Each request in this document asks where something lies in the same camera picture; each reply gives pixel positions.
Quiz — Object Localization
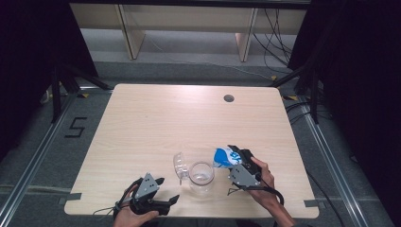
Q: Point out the light wooden shelf unit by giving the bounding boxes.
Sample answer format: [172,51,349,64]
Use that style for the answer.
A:
[68,3,308,62]

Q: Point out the hand-held gripper cable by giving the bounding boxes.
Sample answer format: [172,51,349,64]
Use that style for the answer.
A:
[226,176,286,206]
[92,177,144,221]

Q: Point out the person's right hand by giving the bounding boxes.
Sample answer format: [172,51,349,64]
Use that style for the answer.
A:
[248,156,279,211]

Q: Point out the aluminium floor rail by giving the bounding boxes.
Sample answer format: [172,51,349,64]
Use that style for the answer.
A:
[0,94,78,223]
[298,96,371,227]

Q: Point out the person's left hand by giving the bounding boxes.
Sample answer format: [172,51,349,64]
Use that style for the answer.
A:
[112,184,160,227]

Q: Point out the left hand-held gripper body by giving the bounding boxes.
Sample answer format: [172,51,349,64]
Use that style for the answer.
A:
[129,172,172,217]

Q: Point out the black metal stand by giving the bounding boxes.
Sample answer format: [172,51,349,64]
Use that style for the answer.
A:
[50,61,113,125]
[270,61,320,125]

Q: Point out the black cables beside stand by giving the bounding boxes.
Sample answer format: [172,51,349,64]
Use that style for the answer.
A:
[285,99,334,126]

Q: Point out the dark curtain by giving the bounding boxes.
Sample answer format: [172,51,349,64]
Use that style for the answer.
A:
[287,0,401,226]
[0,0,99,162]

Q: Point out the bundle of black floor cables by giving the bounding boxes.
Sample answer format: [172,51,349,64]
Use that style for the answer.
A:
[252,9,295,68]

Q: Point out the black tape floor mark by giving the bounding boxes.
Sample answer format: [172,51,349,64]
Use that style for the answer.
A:
[64,116,88,139]

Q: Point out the blue and white pouch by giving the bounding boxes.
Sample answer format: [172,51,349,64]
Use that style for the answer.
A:
[212,146,244,170]

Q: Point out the left hand-held gripper cable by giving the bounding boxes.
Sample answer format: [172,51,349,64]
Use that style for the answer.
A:
[92,177,144,221]

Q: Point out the thin white floor cable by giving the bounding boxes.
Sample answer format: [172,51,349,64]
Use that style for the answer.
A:
[147,39,276,81]

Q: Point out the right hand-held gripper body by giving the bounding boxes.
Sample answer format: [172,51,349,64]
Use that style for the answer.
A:
[227,148,263,191]

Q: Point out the right hand-held gripper cable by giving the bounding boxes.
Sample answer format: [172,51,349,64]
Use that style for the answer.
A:
[226,176,286,206]

